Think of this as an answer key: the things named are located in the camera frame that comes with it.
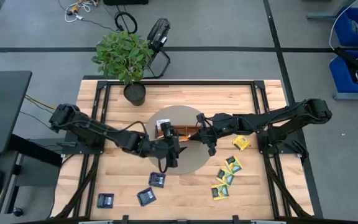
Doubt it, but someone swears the blue plastic bin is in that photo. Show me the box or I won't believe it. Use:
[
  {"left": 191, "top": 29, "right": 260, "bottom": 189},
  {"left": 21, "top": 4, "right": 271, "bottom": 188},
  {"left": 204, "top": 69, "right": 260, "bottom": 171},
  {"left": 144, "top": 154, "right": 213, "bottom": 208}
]
[
  {"left": 328, "top": 50, "right": 358, "bottom": 94},
  {"left": 334, "top": 6, "right": 358, "bottom": 48}
]

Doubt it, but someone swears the wooden compartment tea box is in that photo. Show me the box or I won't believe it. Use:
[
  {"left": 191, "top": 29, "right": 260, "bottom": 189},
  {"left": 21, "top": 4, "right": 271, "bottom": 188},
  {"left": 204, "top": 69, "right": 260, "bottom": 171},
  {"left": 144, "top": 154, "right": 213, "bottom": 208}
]
[{"left": 154, "top": 124, "right": 199, "bottom": 143}]

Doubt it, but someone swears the dark blue tea bag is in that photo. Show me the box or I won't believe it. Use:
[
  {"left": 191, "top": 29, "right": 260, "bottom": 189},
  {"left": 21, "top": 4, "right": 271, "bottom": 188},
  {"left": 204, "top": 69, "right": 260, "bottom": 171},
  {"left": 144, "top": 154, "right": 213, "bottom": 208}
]
[
  {"left": 96, "top": 192, "right": 115, "bottom": 210},
  {"left": 148, "top": 171, "right": 167, "bottom": 189},
  {"left": 136, "top": 187, "right": 157, "bottom": 208}
]

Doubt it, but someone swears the white orange Tazo tea bag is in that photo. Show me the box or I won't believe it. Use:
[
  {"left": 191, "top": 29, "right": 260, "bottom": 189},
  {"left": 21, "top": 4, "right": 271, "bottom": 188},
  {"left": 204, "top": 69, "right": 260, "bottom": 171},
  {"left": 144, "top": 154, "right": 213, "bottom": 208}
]
[{"left": 155, "top": 118, "right": 172, "bottom": 129}]

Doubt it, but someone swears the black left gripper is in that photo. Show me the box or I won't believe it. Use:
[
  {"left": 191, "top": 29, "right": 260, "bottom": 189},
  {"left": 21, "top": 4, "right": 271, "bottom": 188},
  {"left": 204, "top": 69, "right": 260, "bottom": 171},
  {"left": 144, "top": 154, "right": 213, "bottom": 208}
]
[{"left": 154, "top": 135, "right": 188, "bottom": 169}]

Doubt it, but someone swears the black desk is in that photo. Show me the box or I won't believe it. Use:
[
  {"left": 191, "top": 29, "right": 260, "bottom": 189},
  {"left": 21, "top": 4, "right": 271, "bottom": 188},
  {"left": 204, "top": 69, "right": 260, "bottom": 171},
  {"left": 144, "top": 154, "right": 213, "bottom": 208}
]
[{"left": 0, "top": 70, "right": 33, "bottom": 156}]

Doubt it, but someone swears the green plant in black pot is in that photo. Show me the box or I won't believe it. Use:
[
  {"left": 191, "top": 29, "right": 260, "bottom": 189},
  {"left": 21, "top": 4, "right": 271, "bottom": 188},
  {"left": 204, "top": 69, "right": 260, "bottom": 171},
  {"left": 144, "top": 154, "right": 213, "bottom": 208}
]
[{"left": 91, "top": 30, "right": 154, "bottom": 107}]

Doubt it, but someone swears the green yellow tea bag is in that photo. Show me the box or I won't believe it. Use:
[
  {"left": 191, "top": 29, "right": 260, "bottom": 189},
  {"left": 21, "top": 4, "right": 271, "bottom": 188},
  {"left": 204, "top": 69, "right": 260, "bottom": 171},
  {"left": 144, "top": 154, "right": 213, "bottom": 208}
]
[
  {"left": 223, "top": 155, "right": 244, "bottom": 174},
  {"left": 215, "top": 167, "right": 236, "bottom": 187},
  {"left": 210, "top": 183, "right": 231, "bottom": 201}
]

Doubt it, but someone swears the plain yellow tea bag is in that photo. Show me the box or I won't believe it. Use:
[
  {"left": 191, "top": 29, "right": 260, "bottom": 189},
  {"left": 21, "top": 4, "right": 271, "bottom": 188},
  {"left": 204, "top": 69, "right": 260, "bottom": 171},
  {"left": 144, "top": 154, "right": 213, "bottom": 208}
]
[{"left": 231, "top": 134, "right": 251, "bottom": 152}]

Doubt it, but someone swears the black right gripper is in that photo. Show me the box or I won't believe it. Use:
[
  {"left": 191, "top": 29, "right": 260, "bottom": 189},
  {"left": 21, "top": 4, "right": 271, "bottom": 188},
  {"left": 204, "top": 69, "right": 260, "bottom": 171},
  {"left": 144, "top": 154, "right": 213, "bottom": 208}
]
[{"left": 187, "top": 113, "right": 223, "bottom": 157}]

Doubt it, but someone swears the thin white cable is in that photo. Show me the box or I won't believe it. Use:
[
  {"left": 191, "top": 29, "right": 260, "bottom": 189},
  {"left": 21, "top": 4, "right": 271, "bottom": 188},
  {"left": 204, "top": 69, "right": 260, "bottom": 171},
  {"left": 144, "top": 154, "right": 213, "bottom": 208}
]
[{"left": 328, "top": 0, "right": 358, "bottom": 51}]

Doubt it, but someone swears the black floor box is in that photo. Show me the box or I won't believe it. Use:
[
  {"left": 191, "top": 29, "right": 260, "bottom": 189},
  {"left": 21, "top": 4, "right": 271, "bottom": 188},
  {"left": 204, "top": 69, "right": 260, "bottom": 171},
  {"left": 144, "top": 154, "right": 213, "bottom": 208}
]
[{"left": 103, "top": 0, "right": 149, "bottom": 6}]

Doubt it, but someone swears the black tripod leg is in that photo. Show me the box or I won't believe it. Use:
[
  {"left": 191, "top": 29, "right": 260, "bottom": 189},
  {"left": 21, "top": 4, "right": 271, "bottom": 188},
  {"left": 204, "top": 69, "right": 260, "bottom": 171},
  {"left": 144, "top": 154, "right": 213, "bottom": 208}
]
[{"left": 334, "top": 46, "right": 358, "bottom": 80}]

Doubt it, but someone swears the grey table foot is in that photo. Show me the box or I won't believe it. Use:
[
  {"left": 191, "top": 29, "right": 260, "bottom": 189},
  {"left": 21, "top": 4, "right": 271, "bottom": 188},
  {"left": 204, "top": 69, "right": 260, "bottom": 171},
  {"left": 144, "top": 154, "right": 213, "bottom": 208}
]
[{"left": 306, "top": 0, "right": 352, "bottom": 21}]

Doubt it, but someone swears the round grey table mat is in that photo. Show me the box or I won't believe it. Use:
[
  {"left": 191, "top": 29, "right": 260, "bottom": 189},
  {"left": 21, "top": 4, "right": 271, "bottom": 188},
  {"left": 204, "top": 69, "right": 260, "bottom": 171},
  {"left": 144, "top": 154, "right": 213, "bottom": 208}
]
[{"left": 144, "top": 105, "right": 213, "bottom": 175}]

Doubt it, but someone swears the black coiled cable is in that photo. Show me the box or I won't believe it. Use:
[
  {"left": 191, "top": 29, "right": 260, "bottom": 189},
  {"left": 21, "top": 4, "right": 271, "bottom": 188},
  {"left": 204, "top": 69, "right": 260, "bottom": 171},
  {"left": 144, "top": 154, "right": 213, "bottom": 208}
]
[{"left": 114, "top": 11, "right": 139, "bottom": 35}]

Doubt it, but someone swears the black floor fan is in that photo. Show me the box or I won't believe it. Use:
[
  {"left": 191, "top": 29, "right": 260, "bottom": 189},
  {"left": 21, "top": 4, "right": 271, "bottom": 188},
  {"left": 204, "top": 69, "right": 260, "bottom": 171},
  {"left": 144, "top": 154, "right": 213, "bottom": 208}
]
[{"left": 142, "top": 17, "right": 172, "bottom": 80}]

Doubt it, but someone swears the white yellow cable bundle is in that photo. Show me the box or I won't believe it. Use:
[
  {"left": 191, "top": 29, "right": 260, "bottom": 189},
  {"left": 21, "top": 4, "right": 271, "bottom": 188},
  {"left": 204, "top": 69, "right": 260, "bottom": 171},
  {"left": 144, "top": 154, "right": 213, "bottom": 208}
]
[{"left": 63, "top": 0, "right": 99, "bottom": 24}]

